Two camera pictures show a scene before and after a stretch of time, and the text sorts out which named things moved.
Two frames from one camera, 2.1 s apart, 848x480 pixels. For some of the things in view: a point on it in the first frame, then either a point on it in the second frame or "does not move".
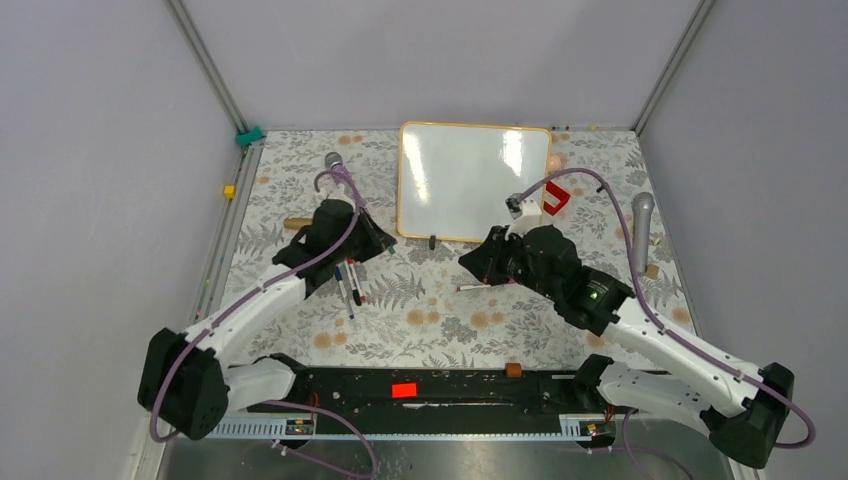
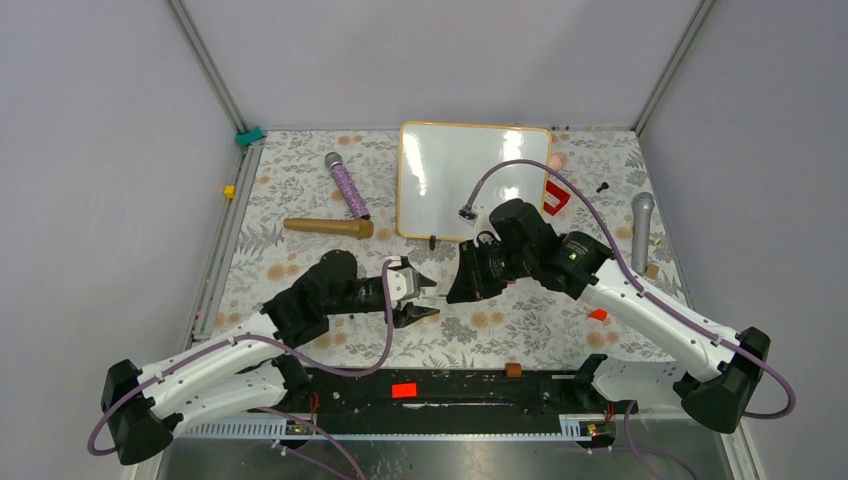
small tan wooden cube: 652,271 does not move
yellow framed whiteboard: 454,179 does not move
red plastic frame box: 561,195 does not move
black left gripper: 376,239 → 409,313
